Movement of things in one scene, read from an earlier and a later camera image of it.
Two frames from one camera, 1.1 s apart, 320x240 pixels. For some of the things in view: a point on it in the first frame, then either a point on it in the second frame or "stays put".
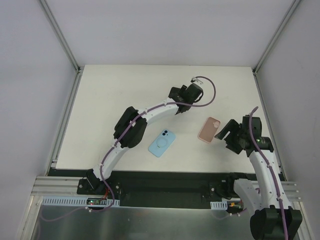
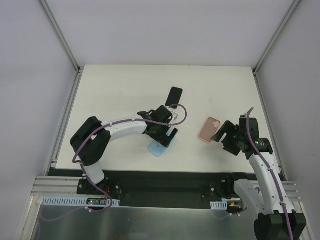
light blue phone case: x=162 y=142 stays put
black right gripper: x=233 y=136 stays put
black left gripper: x=176 y=92 to x=163 y=136
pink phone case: x=208 y=129 stays put
